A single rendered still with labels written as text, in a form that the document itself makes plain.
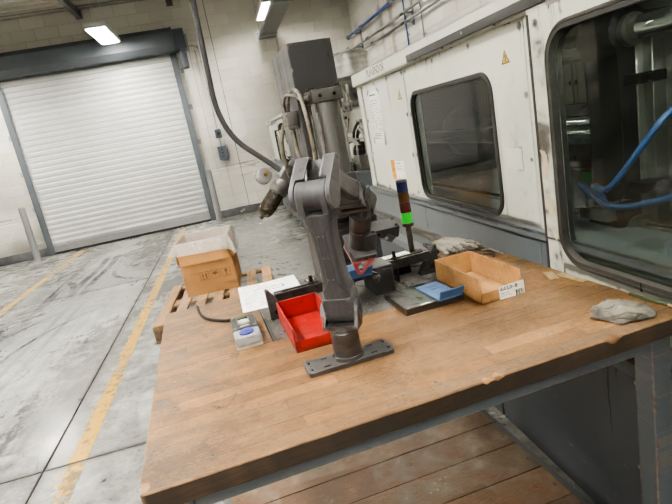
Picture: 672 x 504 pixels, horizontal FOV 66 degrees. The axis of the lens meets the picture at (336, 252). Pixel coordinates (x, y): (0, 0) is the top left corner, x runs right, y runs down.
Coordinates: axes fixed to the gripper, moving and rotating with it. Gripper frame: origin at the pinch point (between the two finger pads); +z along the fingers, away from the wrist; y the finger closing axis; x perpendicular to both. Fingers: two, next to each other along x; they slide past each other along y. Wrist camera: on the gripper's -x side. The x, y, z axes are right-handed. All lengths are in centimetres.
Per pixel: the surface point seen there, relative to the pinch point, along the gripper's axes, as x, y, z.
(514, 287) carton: -33.9, -24.2, -4.2
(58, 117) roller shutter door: 248, 887, 341
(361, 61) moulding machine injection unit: -172, 443, 131
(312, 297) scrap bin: 13.8, 1.1, 8.2
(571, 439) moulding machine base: -61, -41, 62
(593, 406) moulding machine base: -60, -43, 39
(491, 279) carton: -35.6, -13.1, 4.0
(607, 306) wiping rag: -42, -44, -15
